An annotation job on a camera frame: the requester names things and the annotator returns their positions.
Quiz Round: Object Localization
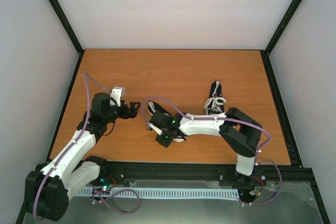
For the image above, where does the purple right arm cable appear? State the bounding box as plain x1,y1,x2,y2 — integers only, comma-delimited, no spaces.
143,97,283,207

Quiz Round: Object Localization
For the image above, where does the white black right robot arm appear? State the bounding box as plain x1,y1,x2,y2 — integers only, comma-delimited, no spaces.
147,108,264,176

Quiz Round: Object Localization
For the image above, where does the black canvas sneaker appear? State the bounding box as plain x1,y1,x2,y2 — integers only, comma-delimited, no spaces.
148,101,186,142
204,79,228,116

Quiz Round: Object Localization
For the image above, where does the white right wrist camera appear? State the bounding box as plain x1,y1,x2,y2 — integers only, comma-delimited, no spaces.
147,122,162,135

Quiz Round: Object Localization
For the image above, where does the black aluminium frame rail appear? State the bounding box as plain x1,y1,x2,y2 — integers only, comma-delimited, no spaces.
99,162,314,184

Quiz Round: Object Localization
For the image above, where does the black corner frame post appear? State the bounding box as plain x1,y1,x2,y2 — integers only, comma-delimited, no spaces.
265,0,303,56
48,0,84,55

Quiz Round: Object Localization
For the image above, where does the white shoelace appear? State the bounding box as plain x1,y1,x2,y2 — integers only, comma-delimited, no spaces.
204,82,228,113

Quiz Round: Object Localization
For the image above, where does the black left corner frame post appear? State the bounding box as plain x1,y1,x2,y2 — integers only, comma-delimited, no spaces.
48,0,84,55

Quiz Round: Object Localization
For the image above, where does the black right corner frame post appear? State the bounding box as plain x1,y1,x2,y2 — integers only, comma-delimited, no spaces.
265,0,303,56

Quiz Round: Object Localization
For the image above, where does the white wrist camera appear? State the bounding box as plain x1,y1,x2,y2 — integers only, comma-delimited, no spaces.
110,87,125,107
147,122,162,135

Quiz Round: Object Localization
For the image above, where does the light blue slotted cable duct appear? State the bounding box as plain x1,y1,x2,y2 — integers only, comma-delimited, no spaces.
75,186,240,201

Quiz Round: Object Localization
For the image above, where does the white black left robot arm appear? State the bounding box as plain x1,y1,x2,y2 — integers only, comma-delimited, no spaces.
24,90,141,221

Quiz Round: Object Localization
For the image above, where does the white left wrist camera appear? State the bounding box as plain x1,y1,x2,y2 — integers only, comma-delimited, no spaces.
110,87,125,107

